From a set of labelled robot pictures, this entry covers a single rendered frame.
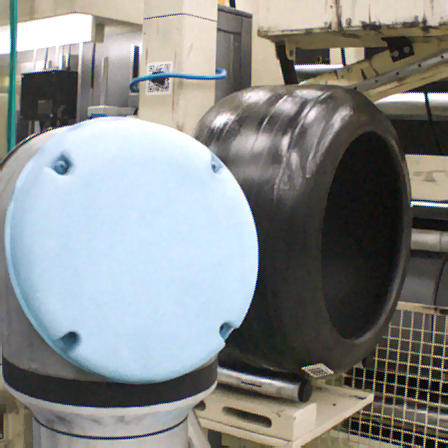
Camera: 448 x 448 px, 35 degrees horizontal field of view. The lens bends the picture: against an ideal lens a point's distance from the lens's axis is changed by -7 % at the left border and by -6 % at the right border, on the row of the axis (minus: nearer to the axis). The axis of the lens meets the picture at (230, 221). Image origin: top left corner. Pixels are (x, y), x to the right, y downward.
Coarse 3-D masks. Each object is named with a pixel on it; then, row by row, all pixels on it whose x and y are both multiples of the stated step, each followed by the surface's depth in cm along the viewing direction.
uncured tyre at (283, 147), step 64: (256, 128) 129; (320, 128) 127; (384, 128) 145; (256, 192) 122; (320, 192) 124; (384, 192) 168; (320, 256) 125; (384, 256) 169; (256, 320) 126; (320, 320) 128; (384, 320) 152
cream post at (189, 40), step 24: (144, 0) 161; (168, 0) 157; (192, 0) 157; (216, 0) 164; (144, 24) 161; (168, 24) 157; (192, 24) 157; (144, 48) 162; (168, 48) 158; (192, 48) 158; (144, 72) 162; (192, 72) 159; (144, 96) 163; (168, 96) 158; (192, 96) 160; (144, 120) 163; (168, 120) 159; (192, 120) 160
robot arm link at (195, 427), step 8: (56, 128) 45; (32, 136) 45; (192, 408) 53; (192, 416) 52; (192, 424) 52; (200, 424) 54; (192, 432) 52; (200, 432) 53; (192, 440) 52; (200, 440) 53
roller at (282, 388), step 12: (228, 372) 144; (240, 372) 143; (252, 372) 142; (264, 372) 142; (228, 384) 145; (240, 384) 142; (252, 384) 140; (264, 384) 139; (276, 384) 137; (288, 384) 136; (300, 384) 135; (276, 396) 138; (288, 396) 136; (300, 396) 134
